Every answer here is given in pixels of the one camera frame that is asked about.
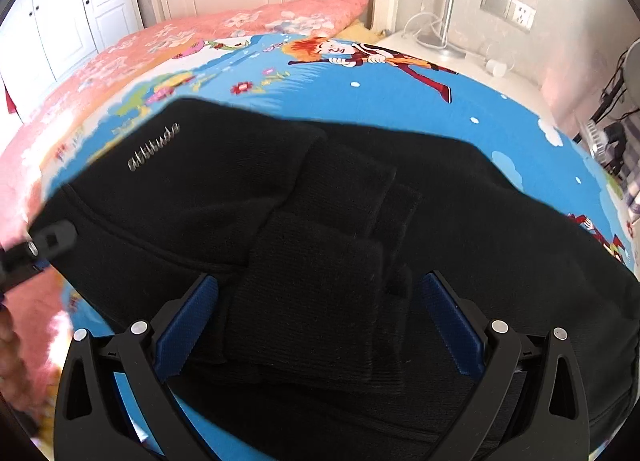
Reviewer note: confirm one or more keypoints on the black fleece pants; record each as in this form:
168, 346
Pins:
324, 241

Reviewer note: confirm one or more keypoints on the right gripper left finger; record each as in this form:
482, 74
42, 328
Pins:
91, 420

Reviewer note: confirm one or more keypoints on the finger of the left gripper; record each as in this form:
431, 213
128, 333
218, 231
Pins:
28, 258

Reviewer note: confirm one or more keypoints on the yellow pillow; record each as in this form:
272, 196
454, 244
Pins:
357, 32

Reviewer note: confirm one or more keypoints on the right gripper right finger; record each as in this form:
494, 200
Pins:
528, 401

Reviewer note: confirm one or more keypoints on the pink floral pillow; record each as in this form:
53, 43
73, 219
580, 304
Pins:
39, 141

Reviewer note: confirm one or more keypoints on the grey wall socket plate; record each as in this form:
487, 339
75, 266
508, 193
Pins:
516, 13

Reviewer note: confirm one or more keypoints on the person's left hand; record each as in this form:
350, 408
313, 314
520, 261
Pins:
16, 387

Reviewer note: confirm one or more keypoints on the silver lamp pole with base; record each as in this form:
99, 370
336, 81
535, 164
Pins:
437, 35

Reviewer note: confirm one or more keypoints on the small clamp spot lamp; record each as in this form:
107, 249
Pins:
607, 143

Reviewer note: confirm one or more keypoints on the white nightstand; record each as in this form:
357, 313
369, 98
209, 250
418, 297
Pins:
511, 85

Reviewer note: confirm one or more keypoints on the white wardrobe doors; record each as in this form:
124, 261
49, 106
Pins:
43, 42

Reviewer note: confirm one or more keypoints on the white charger with cable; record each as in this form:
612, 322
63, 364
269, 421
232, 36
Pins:
491, 66

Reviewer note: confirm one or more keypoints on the blue cartoon bed sheet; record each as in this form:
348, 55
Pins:
254, 72

